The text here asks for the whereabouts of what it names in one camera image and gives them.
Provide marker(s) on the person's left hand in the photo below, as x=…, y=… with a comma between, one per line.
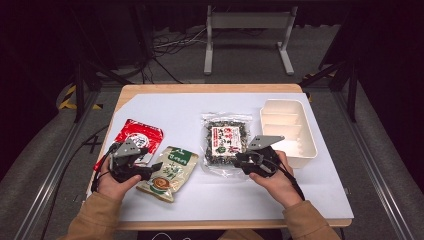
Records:
x=115, y=190

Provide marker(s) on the white divided storage box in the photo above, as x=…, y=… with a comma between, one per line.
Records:
x=293, y=123

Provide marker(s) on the clear seaweed packet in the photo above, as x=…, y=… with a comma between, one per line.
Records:
x=225, y=133

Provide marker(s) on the aluminium floor rail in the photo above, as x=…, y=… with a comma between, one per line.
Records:
x=56, y=166
x=370, y=166

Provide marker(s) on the beige green snack packet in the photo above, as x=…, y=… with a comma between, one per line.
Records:
x=176, y=166

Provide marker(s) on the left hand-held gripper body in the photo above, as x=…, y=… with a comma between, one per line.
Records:
x=125, y=163

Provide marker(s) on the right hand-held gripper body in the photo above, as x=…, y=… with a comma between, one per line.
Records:
x=263, y=163

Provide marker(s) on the black metal stand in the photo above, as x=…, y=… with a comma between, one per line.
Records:
x=79, y=93
x=351, y=90

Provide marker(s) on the yellow black hazard tape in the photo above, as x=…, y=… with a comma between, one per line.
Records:
x=66, y=100

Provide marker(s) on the person's right hand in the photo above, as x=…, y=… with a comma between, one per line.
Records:
x=280, y=186

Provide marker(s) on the red snack packet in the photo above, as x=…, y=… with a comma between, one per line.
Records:
x=140, y=133

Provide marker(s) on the wooden table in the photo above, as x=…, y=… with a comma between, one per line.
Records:
x=200, y=88

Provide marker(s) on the white metal stand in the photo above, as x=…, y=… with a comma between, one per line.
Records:
x=248, y=20

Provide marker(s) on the white paper sheet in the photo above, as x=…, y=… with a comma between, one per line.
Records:
x=200, y=196

